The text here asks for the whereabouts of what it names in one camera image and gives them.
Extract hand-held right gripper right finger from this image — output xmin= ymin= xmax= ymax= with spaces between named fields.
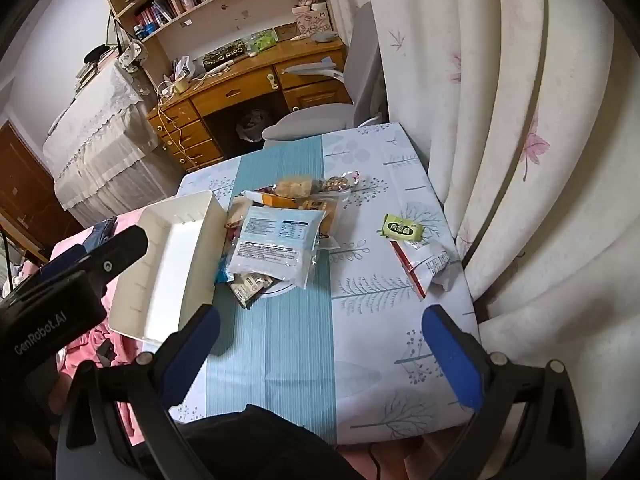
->
xmin=421 ymin=304 xmax=587 ymax=480

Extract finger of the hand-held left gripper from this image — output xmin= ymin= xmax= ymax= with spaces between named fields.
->
xmin=39 ymin=244 xmax=87 ymax=282
xmin=50 ymin=225 xmax=149 ymax=289

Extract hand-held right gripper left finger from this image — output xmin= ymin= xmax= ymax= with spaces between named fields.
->
xmin=55 ymin=304 xmax=222 ymax=480

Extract white plastic storage box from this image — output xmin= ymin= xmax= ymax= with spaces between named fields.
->
xmin=108 ymin=190 xmax=224 ymax=346

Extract red white snack packet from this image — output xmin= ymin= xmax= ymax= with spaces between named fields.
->
xmin=389 ymin=237 xmax=453 ymax=301

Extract large white blue snack bag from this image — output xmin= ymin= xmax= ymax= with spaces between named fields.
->
xmin=222 ymin=203 xmax=327 ymax=291

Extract green snack packet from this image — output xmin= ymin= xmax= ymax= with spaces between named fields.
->
xmin=377 ymin=213 xmax=427 ymax=242

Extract orange snack packet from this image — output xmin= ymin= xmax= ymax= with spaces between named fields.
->
xmin=243 ymin=187 xmax=301 ymax=209

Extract wafer biscuit packet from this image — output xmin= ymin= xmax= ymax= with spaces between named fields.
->
xmin=300 ymin=195 xmax=342 ymax=251

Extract yellow cake packet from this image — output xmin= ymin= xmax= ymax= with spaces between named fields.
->
xmin=274 ymin=175 xmax=315 ymax=198

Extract clear nut bar packet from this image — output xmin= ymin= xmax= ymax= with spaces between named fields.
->
xmin=316 ymin=170 xmax=362 ymax=195

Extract blue jeans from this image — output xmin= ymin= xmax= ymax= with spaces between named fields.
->
xmin=80 ymin=217 xmax=118 ymax=251

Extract pink blanket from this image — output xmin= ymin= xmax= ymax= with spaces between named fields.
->
xmin=50 ymin=215 xmax=166 ymax=448

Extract brown wooden door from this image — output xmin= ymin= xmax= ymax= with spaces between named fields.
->
xmin=0 ymin=120 xmax=83 ymax=266

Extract tree print tablecloth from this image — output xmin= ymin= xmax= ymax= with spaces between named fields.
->
xmin=170 ymin=121 xmax=482 ymax=445

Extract lace cloth covered furniture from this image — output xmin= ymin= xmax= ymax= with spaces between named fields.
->
xmin=41 ymin=57 xmax=176 ymax=228

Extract stack of flat books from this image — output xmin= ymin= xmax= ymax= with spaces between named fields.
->
xmin=75 ymin=62 xmax=98 ymax=93

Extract black trash bag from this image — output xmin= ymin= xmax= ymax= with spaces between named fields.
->
xmin=236 ymin=108 xmax=273 ymax=143

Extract white plastic bag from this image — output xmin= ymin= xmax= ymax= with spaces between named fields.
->
xmin=172 ymin=56 xmax=197 ymax=81

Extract floral fabric bag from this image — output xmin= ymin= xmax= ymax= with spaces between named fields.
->
xmin=116 ymin=40 xmax=148 ymax=72

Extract wooden desk with drawers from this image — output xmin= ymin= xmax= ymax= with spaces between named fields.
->
xmin=146 ymin=37 xmax=353 ymax=173

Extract dark printed box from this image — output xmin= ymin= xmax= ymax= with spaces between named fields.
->
xmin=202 ymin=40 xmax=251 ymax=72

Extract row of red blue books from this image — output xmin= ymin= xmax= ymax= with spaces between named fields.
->
xmin=134 ymin=0 xmax=178 ymax=31

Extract green tissue pack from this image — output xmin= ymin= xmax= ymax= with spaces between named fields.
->
xmin=248 ymin=29 xmax=278 ymax=53

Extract white printed box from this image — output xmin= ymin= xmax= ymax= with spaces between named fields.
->
xmin=297 ymin=10 xmax=333 ymax=36

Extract grey office chair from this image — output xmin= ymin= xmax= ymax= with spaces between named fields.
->
xmin=261 ymin=1 xmax=388 ymax=148

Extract white charging cable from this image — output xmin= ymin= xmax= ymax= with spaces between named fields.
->
xmin=152 ymin=80 xmax=201 ymax=168

